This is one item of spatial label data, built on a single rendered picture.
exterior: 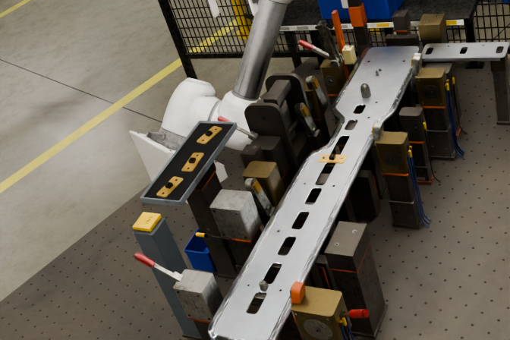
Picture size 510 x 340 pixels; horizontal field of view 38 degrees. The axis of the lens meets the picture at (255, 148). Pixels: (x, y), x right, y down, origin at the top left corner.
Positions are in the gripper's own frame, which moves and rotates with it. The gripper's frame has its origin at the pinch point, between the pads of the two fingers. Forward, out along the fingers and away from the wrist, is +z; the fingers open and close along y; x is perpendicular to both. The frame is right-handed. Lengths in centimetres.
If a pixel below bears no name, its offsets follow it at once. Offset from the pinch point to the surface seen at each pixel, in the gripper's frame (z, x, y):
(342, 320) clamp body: 46, -70, 49
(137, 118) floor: 146, 137, -191
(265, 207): 45, -36, 13
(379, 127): 37, -7, 40
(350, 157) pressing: 46, -10, 30
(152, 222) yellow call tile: 30, -61, -6
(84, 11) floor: 145, 295, -353
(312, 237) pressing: 46, -44, 31
